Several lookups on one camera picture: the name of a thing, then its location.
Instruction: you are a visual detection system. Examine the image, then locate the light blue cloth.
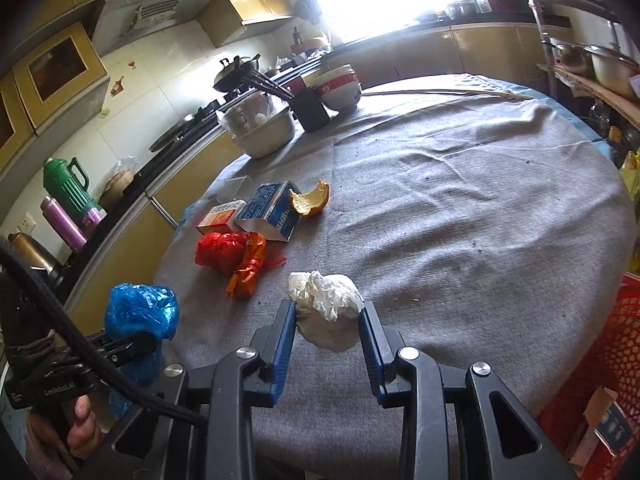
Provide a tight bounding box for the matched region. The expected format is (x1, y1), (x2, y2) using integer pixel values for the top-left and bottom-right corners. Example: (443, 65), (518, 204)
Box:
(465, 72), (608, 156)

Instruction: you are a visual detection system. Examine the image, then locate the orange snack wrapper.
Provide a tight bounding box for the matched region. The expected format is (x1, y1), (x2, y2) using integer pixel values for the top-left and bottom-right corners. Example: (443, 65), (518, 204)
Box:
(226, 231), (268, 300)

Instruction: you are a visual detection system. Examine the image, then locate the black chopstick holder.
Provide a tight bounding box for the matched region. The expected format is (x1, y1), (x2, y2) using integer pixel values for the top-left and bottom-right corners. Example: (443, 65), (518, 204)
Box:
(290, 89), (331, 132)

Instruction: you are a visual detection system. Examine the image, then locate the red white ceramic bowl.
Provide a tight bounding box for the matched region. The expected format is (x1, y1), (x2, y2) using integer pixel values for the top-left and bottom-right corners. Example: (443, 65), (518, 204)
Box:
(314, 76), (362, 112)
(320, 64), (357, 83)

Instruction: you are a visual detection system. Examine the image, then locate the green thermos jug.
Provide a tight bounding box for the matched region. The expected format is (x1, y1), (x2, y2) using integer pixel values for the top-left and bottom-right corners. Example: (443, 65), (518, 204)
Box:
(42, 156), (101, 221)

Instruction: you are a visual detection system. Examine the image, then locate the metal kettle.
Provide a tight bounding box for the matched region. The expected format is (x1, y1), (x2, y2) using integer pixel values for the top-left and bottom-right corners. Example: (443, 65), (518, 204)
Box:
(7, 231), (63, 281)

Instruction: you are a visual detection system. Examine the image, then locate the small steel pot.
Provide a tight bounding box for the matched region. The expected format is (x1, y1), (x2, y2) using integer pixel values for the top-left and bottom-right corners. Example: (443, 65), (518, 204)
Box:
(555, 42), (596, 78)

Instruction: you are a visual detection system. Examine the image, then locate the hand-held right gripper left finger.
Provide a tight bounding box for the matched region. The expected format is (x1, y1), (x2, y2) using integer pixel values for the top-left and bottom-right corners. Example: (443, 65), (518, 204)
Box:
(75, 299), (298, 480)

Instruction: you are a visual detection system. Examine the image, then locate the yellow wall cabinet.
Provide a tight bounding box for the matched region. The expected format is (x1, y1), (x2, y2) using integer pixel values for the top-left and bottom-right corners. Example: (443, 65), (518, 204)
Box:
(197, 0), (296, 48)
(0, 22), (111, 171)

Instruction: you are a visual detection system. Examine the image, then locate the range hood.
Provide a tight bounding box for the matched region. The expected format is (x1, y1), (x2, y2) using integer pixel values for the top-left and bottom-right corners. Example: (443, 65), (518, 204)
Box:
(92, 0), (226, 56)

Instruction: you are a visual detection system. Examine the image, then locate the metal shelf rack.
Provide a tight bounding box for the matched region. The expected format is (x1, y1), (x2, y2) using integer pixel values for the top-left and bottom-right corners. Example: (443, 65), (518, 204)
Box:
(525, 0), (640, 126)

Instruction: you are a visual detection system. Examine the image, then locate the yellow plastic bag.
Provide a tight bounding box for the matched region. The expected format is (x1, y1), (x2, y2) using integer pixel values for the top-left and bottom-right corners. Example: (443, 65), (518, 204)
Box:
(620, 150), (640, 196)

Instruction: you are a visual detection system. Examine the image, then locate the yellow base cabinet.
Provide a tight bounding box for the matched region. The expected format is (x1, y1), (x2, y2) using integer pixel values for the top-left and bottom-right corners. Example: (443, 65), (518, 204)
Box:
(65, 125), (246, 321)

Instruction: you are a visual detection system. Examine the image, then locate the gas stove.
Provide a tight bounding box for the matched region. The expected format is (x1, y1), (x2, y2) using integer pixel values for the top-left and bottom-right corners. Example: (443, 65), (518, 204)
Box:
(149, 100), (236, 153)

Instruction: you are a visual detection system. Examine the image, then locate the black wok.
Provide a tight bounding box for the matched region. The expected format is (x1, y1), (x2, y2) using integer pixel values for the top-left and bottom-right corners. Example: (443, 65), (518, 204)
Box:
(212, 54), (262, 93)

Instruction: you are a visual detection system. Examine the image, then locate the large steel pot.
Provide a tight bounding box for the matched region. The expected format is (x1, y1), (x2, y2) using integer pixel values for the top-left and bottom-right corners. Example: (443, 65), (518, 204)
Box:
(590, 45), (640, 98)

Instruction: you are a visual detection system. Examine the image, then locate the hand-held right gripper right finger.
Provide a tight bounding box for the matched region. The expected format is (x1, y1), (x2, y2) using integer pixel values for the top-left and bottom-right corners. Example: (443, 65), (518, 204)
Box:
(356, 302), (581, 480)

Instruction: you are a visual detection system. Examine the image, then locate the grey tablecloth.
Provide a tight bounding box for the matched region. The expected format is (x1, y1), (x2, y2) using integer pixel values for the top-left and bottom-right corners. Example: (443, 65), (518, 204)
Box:
(152, 72), (636, 480)

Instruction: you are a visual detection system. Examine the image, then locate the person's left hand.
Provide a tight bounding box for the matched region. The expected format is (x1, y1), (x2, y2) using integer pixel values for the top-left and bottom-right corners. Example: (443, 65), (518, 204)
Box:
(65, 395), (104, 461)

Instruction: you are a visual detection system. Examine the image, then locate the clear bag with bread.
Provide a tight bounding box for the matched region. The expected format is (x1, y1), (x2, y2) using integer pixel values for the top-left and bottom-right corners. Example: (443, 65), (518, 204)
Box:
(100, 160), (136, 211)

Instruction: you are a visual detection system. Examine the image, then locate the blue carton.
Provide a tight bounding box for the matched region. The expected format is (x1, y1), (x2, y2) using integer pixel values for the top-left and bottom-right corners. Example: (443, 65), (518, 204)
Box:
(234, 180), (303, 243)

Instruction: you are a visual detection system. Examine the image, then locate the red plastic basket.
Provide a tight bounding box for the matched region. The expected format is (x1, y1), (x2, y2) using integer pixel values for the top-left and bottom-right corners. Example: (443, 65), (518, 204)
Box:
(537, 272), (640, 461)

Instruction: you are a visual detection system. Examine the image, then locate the purple cup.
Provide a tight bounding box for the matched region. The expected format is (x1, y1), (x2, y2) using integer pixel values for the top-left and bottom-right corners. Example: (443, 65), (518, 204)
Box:
(82, 207), (107, 233)

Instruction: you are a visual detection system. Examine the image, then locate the black braided cable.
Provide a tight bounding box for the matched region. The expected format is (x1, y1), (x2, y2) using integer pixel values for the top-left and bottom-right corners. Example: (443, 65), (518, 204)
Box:
(0, 237), (208, 428)

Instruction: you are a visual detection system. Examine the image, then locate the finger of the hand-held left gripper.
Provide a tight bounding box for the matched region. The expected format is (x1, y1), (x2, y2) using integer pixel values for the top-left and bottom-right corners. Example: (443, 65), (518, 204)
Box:
(62, 331), (157, 376)

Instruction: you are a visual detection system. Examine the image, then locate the clear plastic bag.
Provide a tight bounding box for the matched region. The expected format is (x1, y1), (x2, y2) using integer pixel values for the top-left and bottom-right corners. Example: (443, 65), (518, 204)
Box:
(216, 94), (281, 136)

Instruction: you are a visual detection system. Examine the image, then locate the blue plastic bag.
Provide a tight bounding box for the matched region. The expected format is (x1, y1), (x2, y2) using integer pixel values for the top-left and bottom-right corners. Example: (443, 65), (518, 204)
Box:
(104, 284), (180, 418)

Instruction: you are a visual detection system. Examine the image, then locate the purple thermos bottle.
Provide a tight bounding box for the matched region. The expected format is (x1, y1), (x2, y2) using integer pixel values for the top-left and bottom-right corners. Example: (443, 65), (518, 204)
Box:
(41, 196), (88, 252)

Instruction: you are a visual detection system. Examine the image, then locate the steel bowl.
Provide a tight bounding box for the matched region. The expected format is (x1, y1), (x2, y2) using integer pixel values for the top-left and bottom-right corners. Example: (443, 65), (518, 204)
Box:
(230, 107), (297, 158)

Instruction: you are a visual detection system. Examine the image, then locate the red plastic bag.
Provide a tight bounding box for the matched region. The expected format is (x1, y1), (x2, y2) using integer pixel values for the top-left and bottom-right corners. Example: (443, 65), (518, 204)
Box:
(194, 231), (287, 273)

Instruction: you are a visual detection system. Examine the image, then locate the clear plastic box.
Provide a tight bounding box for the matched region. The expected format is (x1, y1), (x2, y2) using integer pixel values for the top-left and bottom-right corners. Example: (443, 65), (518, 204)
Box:
(216, 175), (251, 206)

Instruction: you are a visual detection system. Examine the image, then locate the white tissue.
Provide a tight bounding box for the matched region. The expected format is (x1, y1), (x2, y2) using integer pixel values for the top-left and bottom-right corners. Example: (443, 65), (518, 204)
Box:
(288, 270), (366, 352)

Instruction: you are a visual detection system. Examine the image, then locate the small orange box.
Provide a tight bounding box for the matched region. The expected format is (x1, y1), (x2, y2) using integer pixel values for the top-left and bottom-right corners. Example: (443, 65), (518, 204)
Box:
(196, 200), (247, 235)

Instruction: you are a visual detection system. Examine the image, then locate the brown cardboard box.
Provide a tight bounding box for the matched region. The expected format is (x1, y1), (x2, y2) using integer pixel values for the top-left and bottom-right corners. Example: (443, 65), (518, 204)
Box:
(570, 387), (626, 466)

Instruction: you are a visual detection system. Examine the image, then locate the orange peel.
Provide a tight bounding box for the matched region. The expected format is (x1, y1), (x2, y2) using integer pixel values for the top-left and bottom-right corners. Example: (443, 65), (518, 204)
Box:
(288, 178), (331, 217)

